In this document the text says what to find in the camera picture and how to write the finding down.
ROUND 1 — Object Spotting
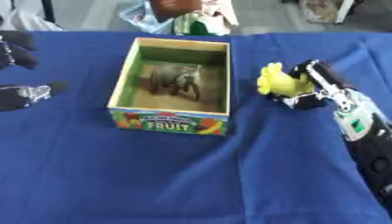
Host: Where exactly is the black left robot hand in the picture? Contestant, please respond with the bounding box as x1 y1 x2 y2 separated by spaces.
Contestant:
0 30 69 113

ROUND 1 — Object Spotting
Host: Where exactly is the tan bag with white frame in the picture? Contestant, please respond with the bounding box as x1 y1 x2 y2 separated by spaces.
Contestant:
297 0 359 25

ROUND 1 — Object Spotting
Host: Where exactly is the blue and white plastic bag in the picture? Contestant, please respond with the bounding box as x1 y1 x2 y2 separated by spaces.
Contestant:
117 0 177 36

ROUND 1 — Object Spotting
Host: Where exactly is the cardboard box with green inside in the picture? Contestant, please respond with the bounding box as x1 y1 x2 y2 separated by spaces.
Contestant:
105 36 233 137

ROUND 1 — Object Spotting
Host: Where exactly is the brown bag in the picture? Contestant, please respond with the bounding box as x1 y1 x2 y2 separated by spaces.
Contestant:
148 0 207 22

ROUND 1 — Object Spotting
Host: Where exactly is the black pole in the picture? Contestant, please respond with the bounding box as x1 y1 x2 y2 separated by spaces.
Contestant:
39 0 57 24

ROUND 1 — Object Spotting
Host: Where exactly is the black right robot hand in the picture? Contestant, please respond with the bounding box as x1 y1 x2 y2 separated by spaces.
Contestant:
264 59 355 111

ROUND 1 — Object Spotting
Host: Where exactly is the grey soft toy animal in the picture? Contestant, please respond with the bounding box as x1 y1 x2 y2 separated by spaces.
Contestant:
147 64 206 102

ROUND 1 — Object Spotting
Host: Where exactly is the yellow soft toy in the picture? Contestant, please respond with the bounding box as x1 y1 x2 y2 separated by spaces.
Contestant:
255 61 316 98

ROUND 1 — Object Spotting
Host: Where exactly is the green and white bag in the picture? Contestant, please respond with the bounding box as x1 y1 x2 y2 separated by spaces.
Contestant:
171 10 241 37

